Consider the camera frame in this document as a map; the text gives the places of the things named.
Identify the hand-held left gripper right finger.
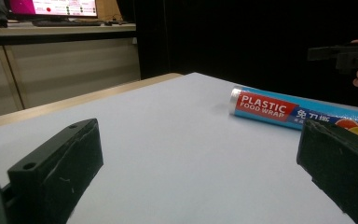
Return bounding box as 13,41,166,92
296,119,358,224

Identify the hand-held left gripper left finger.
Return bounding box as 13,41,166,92
0,118,104,224

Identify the plastic food wrap box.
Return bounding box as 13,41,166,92
228,85,358,141

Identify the black curtain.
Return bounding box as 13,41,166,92
116,0,358,110

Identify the black keyboard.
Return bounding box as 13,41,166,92
32,20,103,28

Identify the computer monitor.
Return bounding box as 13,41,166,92
8,0,99,19

